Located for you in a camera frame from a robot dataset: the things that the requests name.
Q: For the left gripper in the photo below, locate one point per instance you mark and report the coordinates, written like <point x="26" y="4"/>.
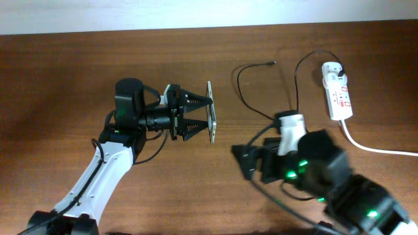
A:
<point x="176" y="119"/>

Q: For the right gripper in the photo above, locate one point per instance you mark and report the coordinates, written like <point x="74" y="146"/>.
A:
<point x="271" y="150"/>

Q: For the black smartphone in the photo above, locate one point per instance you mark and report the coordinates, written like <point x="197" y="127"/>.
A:
<point x="211" y="114"/>

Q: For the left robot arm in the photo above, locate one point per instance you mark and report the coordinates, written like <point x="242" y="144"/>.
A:
<point x="139" y="109"/>

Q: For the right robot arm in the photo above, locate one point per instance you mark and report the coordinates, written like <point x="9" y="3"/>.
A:
<point x="320" y="168"/>

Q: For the black usb plug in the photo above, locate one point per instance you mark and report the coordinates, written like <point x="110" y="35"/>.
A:
<point x="341" y="73"/>

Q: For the white power strip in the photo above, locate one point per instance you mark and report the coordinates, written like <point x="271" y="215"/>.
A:
<point x="336" y="90"/>

